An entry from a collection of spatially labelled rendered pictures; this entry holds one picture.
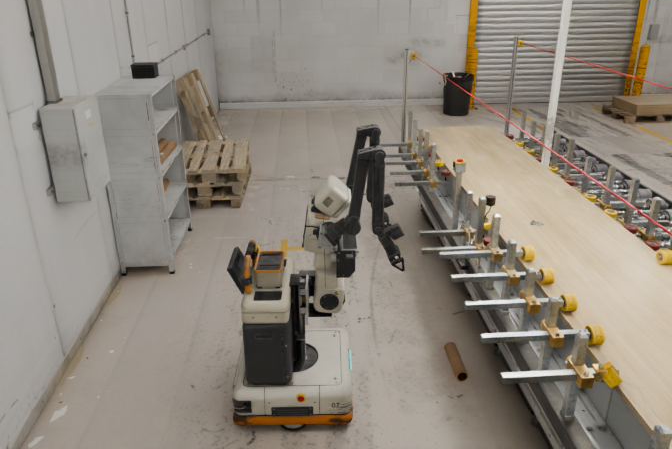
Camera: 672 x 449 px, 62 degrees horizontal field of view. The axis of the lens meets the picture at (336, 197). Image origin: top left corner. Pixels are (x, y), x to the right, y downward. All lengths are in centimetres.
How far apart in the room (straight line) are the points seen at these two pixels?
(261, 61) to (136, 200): 640
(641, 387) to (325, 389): 156
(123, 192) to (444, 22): 764
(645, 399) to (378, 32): 909
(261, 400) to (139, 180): 222
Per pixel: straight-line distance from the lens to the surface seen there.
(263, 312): 294
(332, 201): 281
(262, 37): 1071
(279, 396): 322
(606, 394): 272
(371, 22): 1075
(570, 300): 284
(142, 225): 487
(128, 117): 458
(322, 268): 302
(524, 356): 287
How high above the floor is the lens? 238
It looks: 22 degrees down
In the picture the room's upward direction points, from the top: straight up
